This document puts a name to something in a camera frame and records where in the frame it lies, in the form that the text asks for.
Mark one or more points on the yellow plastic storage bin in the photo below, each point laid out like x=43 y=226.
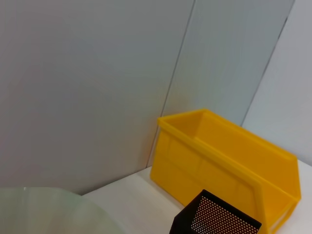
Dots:
x=219 y=151

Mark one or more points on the black mesh pen holder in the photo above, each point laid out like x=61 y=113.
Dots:
x=190 y=221

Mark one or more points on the clear glass fruit plate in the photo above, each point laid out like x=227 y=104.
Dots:
x=48 y=212

